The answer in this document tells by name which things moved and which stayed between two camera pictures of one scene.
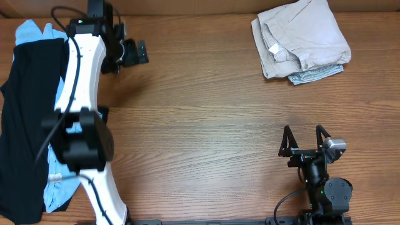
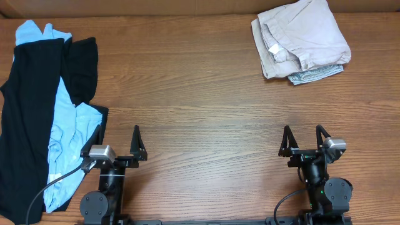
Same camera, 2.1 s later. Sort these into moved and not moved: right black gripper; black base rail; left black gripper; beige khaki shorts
Moved: left black gripper
Not moved: black base rail; right black gripper; beige khaki shorts
